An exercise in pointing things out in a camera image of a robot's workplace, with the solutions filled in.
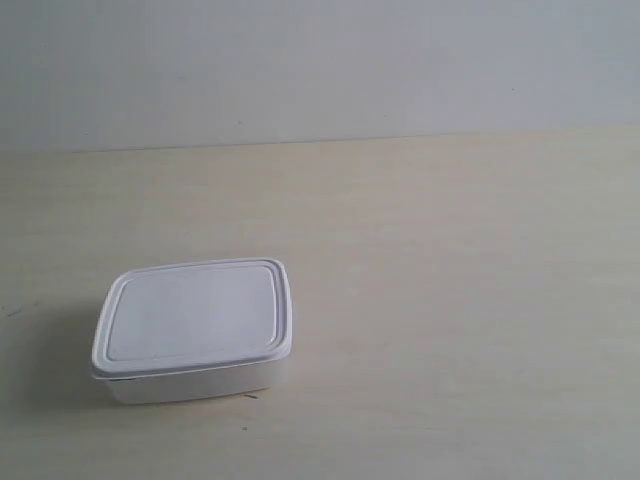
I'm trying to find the white lidded plastic container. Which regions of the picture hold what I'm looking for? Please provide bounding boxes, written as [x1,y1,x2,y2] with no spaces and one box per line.
[91,258,293,404]

